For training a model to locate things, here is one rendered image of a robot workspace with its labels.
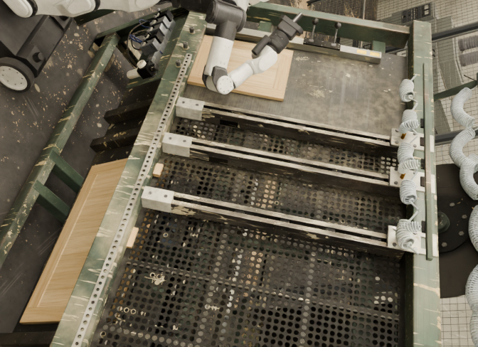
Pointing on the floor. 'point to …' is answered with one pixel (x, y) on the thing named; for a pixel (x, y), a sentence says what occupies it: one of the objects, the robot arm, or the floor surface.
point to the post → (92, 15)
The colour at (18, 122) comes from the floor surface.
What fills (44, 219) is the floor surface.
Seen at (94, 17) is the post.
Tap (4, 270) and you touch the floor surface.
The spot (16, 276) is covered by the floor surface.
